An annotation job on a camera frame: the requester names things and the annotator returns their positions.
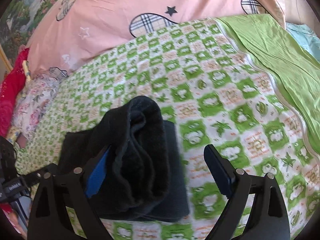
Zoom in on black pants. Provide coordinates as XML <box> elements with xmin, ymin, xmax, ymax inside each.
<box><xmin>57</xmin><ymin>96</ymin><xmax>189</xmax><ymax>223</ymax></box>

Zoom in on floral pillow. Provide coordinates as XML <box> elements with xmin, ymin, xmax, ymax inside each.
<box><xmin>11</xmin><ymin>74</ymin><xmax>61</xmax><ymax>140</ymax></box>

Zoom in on red garment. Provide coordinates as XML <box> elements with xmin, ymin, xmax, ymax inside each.
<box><xmin>0</xmin><ymin>48</ymin><xmax>29</xmax><ymax>137</ymax></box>

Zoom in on light green sheet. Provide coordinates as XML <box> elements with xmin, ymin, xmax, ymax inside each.
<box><xmin>219</xmin><ymin>14</ymin><xmax>319</xmax><ymax>152</ymax></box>

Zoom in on green checkered frog quilt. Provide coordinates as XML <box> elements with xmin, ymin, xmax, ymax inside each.
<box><xmin>16</xmin><ymin>18</ymin><xmax>319</xmax><ymax>239</ymax></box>

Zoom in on landscape painting headboard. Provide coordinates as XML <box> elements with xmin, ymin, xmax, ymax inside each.
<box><xmin>1</xmin><ymin>0</ymin><xmax>58</xmax><ymax>64</ymax></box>

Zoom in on pink quilt with plaid hearts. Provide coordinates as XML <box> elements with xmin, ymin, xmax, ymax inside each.
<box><xmin>28</xmin><ymin>0</ymin><xmax>285</xmax><ymax>76</ymax></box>

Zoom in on light blue cloth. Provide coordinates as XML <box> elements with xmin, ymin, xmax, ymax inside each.
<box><xmin>286</xmin><ymin>22</ymin><xmax>319</xmax><ymax>62</ymax></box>

